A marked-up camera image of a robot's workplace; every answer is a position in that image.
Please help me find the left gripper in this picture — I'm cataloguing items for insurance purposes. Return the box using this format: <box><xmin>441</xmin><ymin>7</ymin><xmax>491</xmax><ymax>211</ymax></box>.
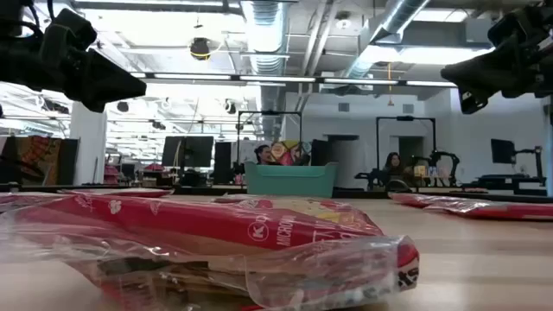
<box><xmin>0</xmin><ymin>41</ymin><xmax>148</xmax><ymax>114</ymax></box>

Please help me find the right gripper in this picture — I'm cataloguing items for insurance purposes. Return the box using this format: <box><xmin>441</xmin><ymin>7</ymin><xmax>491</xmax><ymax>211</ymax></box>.
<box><xmin>441</xmin><ymin>36</ymin><xmax>553</xmax><ymax>115</ymax></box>

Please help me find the white pillar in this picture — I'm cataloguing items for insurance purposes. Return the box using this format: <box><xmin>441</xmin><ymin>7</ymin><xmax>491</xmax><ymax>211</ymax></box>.
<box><xmin>70</xmin><ymin>101</ymin><xmax>108</xmax><ymax>187</ymax></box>

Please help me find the black monitor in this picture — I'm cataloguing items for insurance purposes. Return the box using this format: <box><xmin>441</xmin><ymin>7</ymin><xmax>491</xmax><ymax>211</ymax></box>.
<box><xmin>162</xmin><ymin>136</ymin><xmax>215</xmax><ymax>168</ymax></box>
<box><xmin>490</xmin><ymin>137</ymin><xmax>518</xmax><ymax>165</ymax></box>

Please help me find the black partition panel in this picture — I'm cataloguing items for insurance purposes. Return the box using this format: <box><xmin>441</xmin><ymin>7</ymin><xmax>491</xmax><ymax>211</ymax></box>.
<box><xmin>57</xmin><ymin>137</ymin><xmax>80</xmax><ymax>186</ymax></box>

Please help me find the orange patterned panel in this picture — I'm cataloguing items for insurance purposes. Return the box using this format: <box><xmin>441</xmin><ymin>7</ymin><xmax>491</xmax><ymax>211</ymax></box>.
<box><xmin>16</xmin><ymin>136</ymin><xmax>62</xmax><ymax>187</ymax></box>

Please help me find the black background table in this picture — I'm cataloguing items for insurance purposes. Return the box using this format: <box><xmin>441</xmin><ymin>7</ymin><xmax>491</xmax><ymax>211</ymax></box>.
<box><xmin>461</xmin><ymin>174</ymin><xmax>548</xmax><ymax>196</ymax></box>

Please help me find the person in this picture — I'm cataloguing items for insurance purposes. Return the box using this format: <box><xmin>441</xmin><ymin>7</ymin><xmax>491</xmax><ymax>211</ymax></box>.
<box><xmin>253</xmin><ymin>144</ymin><xmax>277</xmax><ymax>166</ymax></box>
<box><xmin>382</xmin><ymin>151</ymin><xmax>405</xmax><ymax>176</ymax></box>

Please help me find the black tall cabinet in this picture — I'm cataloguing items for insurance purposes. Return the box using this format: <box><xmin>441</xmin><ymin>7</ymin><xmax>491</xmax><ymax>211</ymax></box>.
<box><xmin>214</xmin><ymin>141</ymin><xmax>232</xmax><ymax>185</ymax></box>

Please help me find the black screen back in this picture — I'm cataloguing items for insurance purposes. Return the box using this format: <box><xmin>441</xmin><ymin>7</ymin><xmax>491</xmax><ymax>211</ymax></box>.
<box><xmin>310</xmin><ymin>138</ymin><xmax>330</xmax><ymax>167</ymax></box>

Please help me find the ceiling light bar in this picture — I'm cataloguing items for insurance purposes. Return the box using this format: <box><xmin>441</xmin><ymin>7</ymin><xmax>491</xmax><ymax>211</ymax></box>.
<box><xmin>129</xmin><ymin>72</ymin><xmax>459</xmax><ymax>88</ymax></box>

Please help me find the colourful painted board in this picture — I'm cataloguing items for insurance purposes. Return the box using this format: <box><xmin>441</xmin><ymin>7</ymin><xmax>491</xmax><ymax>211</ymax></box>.
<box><xmin>270</xmin><ymin>140</ymin><xmax>312</xmax><ymax>167</ymax></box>

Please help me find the teal plastic basket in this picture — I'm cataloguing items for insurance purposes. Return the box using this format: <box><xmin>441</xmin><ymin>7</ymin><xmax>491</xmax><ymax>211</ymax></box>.
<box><xmin>244</xmin><ymin>162</ymin><xmax>339</xmax><ymax>199</ymax></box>

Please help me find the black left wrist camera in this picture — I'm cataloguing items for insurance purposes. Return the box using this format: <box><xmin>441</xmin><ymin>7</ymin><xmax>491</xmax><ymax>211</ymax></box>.
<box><xmin>39</xmin><ymin>7</ymin><xmax>99</xmax><ymax>60</ymax></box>

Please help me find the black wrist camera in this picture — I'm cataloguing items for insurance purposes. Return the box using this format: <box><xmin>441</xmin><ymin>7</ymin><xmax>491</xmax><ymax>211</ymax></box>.
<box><xmin>39</xmin><ymin>7</ymin><xmax>99</xmax><ymax>60</ymax></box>
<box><xmin>486</xmin><ymin>4</ymin><xmax>553</xmax><ymax>48</ymax></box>

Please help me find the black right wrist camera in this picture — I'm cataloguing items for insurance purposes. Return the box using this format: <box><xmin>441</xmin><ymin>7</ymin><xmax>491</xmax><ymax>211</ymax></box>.
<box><xmin>486</xmin><ymin>4</ymin><xmax>553</xmax><ymax>48</ymax></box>

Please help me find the black station frame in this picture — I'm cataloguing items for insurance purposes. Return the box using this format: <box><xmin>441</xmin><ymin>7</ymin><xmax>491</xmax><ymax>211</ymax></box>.
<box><xmin>374</xmin><ymin>115</ymin><xmax>437</xmax><ymax>176</ymax></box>

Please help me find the silver ceiling duct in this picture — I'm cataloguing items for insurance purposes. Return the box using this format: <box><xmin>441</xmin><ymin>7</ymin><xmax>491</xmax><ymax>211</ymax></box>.
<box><xmin>340</xmin><ymin>0</ymin><xmax>433</xmax><ymax>81</ymax></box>
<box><xmin>239</xmin><ymin>0</ymin><xmax>291</xmax><ymax>139</ymax></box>

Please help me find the black aluminium table frame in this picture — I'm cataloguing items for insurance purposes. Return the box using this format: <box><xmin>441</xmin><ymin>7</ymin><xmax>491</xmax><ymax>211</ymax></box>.
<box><xmin>0</xmin><ymin>183</ymin><xmax>553</xmax><ymax>204</ymax></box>

